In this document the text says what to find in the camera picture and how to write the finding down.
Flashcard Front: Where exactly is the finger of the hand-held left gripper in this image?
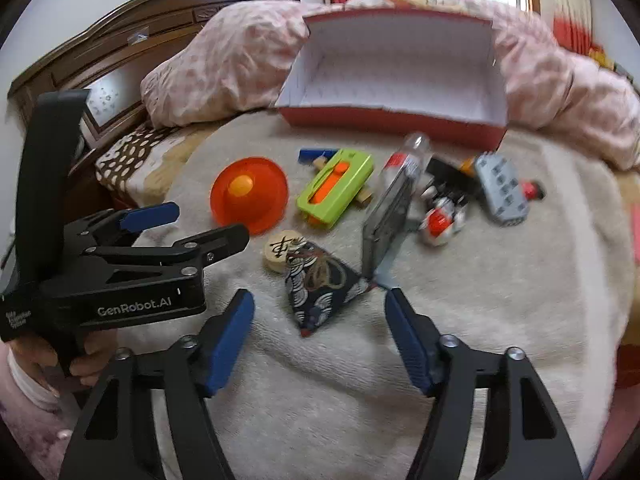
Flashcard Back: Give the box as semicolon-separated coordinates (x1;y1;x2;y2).
95;224;250;277
65;202;181;247

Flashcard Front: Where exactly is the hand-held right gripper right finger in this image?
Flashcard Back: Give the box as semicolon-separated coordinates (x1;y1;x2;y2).
384;287;583;480

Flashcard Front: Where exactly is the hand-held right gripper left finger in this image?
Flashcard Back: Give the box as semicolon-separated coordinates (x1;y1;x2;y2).
59;287;256;480

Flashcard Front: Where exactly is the orange plastic disc toy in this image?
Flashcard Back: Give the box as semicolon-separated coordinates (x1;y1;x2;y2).
210;156;291;237

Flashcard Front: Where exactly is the round wooden chess piece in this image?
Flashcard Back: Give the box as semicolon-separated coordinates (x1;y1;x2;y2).
262;230;303;275

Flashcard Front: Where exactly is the dark patterned triangular pouch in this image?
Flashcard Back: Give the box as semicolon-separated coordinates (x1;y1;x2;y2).
282;240;373;338

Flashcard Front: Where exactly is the white red robot toy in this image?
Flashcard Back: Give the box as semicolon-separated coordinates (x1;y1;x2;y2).
417;185;471;247

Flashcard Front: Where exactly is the blue plastic piece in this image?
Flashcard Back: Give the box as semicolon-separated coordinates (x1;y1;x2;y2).
298;148;341;166

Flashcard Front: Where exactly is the green toy gun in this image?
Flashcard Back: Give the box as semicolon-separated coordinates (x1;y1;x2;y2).
296;148;376;228

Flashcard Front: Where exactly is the red cardboard box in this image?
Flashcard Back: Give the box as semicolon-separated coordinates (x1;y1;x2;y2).
274;7;510;153

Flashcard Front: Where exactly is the person's left hand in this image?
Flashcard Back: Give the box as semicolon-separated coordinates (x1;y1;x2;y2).
7;332;118;398

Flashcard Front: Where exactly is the brown dotted pillow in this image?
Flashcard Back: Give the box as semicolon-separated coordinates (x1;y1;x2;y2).
95;122;216;206

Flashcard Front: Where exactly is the beige fleece blanket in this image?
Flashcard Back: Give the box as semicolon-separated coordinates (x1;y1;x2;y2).
115;110;631;480

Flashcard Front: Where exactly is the dark wooden headboard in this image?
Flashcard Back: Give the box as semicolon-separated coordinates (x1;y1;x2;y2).
7;0;303;161

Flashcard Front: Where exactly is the pink checked quilt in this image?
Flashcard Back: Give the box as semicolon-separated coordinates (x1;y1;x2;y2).
140;0;640;171

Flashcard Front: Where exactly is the clear plastic bottle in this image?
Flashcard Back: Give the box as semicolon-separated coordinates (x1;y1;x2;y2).
362;131;433;291

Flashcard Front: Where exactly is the grey building plate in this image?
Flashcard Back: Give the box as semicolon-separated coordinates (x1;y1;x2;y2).
472;152;531;226

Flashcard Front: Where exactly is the red lighter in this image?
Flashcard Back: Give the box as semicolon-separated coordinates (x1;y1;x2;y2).
520;179;547;203

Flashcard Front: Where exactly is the tan bed sheet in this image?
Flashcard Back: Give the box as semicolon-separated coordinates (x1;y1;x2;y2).
612;167;640;391

